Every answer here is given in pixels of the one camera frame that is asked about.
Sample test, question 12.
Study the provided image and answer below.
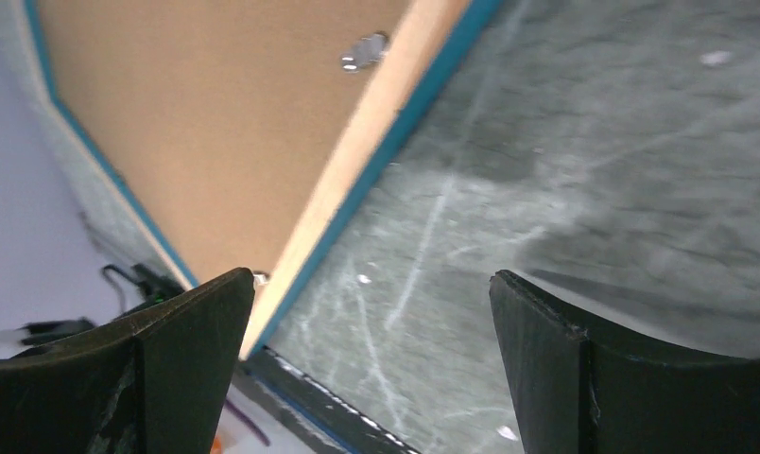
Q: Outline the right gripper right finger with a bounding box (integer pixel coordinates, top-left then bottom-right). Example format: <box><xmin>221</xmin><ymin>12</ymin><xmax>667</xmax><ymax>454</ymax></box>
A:
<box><xmin>490</xmin><ymin>270</ymin><xmax>760</xmax><ymax>453</ymax></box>

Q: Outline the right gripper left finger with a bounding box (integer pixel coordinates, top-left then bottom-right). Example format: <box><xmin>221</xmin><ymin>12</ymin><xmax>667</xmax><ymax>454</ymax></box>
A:
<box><xmin>0</xmin><ymin>268</ymin><xmax>254</xmax><ymax>453</ymax></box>

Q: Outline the blue picture frame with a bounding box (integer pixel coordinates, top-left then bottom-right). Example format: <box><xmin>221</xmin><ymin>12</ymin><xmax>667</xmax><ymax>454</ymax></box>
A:
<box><xmin>11</xmin><ymin>1</ymin><xmax>499</xmax><ymax>358</ymax></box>

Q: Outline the brown backing board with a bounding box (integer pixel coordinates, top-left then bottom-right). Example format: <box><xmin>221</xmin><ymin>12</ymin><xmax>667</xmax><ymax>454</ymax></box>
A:
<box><xmin>36</xmin><ymin>0</ymin><xmax>408</xmax><ymax>282</ymax></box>

